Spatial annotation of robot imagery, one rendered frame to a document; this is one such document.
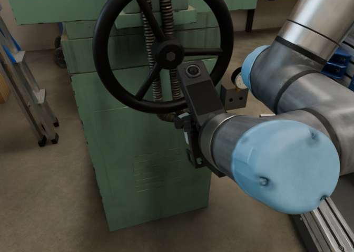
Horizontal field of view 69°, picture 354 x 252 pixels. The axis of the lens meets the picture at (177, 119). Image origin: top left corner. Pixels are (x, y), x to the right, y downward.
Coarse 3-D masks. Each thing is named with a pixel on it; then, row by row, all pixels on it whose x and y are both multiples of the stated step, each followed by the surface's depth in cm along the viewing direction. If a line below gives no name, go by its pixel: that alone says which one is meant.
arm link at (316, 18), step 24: (312, 0) 30; (336, 0) 29; (288, 24) 33; (312, 24) 30; (336, 24) 30; (264, 48) 37; (288, 48) 32; (312, 48) 31; (336, 48) 32; (264, 72) 35; (288, 72) 32; (312, 72) 31; (264, 96) 35
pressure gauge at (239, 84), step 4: (240, 68) 75; (236, 72) 75; (240, 72) 73; (232, 76) 76; (236, 76) 74; (240, 76) 74; (232, 80) 76; (236, 80) 74; (240, 80) 75; (236, 84) 75; (240, 84) 76; (244, 84) 76; (236, 88) 79; (240, 88) 76; (244, 88) 77
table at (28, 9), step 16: (16, 0) 54; (32, 0) 55; (48, 0) 56; (64, 0) 57; (80, 0) 58; (96, 0) 58; (192, 0) 65; (224, 0) 67; (240, 0) 68; (256, 0) 69; (16, 16) 56; (32, 16) 57; (48, 16) 58; (64, 16) 58; (80, 16) 59; (96, 16) 60; (128, 16) 53; (160, 16) 55; (176, 16) 56; (192, 16) 57
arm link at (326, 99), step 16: (304, 80) 30; (320, 80) 29; (288, 96) 30; (304, 96) 29; (320, 96) 27; (336, 96) 26; (352, 96) 26; (320, 112) 24; (336, 112) 24; (352, 112) 24; (336, 128) 23; (352, 128) 23; (336, 144) 22; (352, 144) 23; (352, 160) 23
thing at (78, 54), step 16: (64, 32) 66; (176, 32) 68; (192, 32) 69; (208, 32) 70; (64, 48) 62; (80, 48) 63; (112, 48) 65; (128, 48) 67; (144, 48) 68; (80, 64) 65; (112, 64) 68; (128, 64) 69; (144, 64) 70
